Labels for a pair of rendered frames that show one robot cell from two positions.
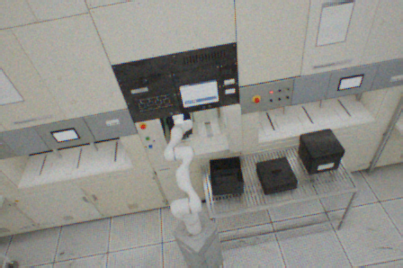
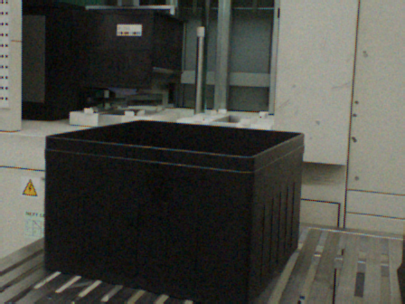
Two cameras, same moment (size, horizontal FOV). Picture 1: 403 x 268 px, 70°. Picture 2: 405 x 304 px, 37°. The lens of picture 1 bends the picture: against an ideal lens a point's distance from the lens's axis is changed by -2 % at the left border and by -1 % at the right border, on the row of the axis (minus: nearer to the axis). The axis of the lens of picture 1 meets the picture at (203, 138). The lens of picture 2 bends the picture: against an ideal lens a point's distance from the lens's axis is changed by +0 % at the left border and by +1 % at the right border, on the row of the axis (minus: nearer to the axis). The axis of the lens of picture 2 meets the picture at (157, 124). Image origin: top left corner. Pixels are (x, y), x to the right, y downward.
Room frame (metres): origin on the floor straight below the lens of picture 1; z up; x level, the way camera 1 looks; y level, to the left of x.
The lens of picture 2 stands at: (0.75, -0.39, 1.03)
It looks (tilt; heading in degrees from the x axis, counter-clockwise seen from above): 6 degrees down; 20
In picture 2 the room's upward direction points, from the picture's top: 2 degrees clockwise
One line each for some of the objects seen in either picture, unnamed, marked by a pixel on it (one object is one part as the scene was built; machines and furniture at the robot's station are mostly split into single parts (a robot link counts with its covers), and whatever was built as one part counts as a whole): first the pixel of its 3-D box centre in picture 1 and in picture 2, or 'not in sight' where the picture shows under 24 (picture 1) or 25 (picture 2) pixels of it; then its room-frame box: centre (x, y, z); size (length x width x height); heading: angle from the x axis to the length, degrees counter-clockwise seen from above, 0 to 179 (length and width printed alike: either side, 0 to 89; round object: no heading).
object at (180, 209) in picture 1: (183, 210); not in sight; (1.12, 0.23, 1.07); 0.19 x 0.12 x 0.24; 89
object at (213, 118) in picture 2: (208, 128); (232, 122); (2.11, -0.07, 0.89); 0.22 x 0.21 x 0.04; 0
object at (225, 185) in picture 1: (226, 175); (181, 195); (1.53, -0.14, 0.85); 0.28 x 0.28 x 0.17; 85
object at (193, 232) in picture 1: (192, 223); not in sight; (1.12, 0.20, 0.85); 0.19 x 0.19 x 0.18
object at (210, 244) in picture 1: (201, 247); not in sight; (1.12, 0.20, 0.38); 0.28 x 0.28 x 0.76; 45
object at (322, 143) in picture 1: (319, 151); not in sight; (1.57, -1.00, 0.89); 0.29 x 0.29 x 0.25; 2
